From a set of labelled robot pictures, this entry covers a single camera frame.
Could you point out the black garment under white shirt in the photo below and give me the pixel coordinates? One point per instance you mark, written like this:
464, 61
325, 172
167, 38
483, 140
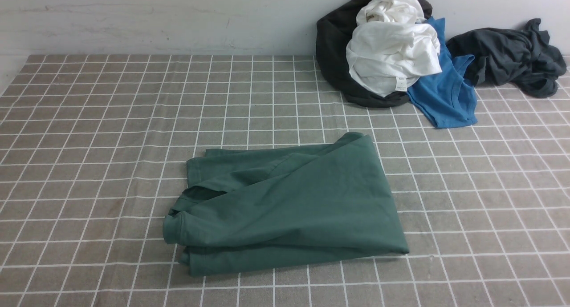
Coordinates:
334, 31

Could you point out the blue shirt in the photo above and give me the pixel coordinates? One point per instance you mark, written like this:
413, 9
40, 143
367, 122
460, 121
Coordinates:
447, 99

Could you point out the grey checkered tablecloth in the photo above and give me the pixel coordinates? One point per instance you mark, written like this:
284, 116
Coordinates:
93, 151

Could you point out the green long-sleeved shirt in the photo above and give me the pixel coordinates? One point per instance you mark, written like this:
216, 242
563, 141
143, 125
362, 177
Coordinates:
256, 209

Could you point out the dark grey crumpled shirt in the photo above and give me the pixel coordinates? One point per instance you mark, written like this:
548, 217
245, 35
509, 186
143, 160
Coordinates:
522, 57

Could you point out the white shirt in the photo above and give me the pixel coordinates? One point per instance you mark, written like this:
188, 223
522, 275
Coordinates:
392, 46

